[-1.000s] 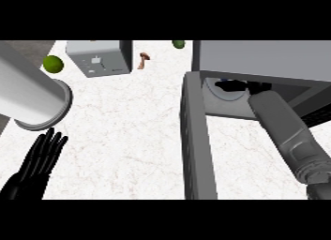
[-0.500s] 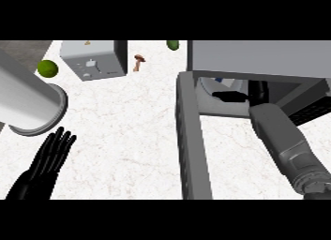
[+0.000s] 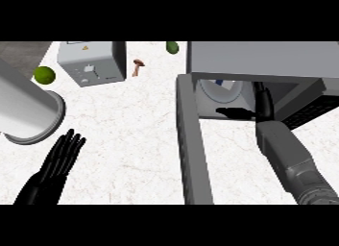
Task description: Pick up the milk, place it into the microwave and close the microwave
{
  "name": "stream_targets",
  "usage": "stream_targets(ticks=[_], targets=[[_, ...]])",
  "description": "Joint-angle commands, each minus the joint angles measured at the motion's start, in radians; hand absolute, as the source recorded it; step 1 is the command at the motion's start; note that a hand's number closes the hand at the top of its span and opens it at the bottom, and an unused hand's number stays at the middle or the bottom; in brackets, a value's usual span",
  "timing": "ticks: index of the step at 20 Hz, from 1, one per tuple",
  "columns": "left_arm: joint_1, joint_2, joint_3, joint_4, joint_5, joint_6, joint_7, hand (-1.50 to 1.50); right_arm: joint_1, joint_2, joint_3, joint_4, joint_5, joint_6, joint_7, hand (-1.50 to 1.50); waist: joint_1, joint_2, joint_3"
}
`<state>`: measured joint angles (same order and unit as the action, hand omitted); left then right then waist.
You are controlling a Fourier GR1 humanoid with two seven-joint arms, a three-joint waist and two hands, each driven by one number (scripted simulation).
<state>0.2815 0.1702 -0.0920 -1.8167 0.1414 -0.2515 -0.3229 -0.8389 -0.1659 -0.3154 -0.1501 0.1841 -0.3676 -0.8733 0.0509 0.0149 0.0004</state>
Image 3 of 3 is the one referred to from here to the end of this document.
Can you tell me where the dark grey microwave door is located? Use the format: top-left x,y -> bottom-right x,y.
174,73 -> 215,206

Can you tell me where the grey microwave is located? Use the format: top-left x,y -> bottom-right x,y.
184,41 -> 339,131

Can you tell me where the round glass microwave plate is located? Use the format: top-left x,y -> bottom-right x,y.
198,79 -> 245,105

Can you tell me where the grey toaster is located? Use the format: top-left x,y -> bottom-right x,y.
56,41 -> 130,88

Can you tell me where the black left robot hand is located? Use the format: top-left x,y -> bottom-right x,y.
13,128 -> 89,206

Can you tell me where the green lime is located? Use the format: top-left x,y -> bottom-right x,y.
31,65 -> 56,86

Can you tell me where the brown mushroom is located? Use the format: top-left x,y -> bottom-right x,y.
131,59 -> 146,78

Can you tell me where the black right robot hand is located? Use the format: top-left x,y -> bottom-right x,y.
214,81 -> 277,122

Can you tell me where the white cylinder with grey rim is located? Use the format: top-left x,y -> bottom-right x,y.
0,51 -> 67,146

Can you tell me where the white and blue milk carton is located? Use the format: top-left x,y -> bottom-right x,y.
211,79 -> 239,94

